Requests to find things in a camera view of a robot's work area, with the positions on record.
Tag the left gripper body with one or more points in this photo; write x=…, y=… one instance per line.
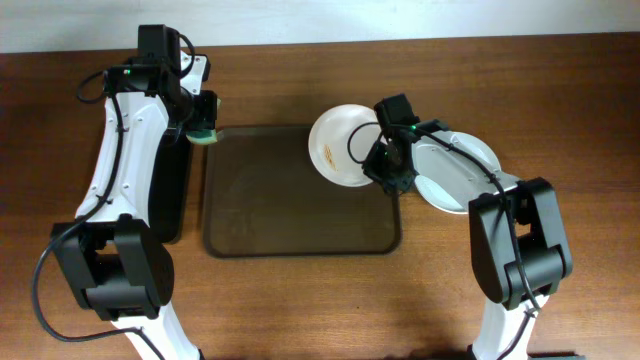
x=206, y=114

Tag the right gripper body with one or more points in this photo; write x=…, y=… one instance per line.
x=388, y=176

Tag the green yellow sponge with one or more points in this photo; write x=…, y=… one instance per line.
x=202, y=137

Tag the white plate top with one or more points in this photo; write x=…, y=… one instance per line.
x=340, y=134

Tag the white plate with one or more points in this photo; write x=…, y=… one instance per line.
x=447, y=180
x=340, y=134

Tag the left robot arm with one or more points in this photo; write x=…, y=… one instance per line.
x=113, y=254

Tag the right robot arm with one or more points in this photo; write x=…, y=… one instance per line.
x=519, y=248

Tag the small black tray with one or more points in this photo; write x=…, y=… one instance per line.
x=168, y=189

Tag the brown serving tray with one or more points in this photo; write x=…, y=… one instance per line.
x=263, y=198

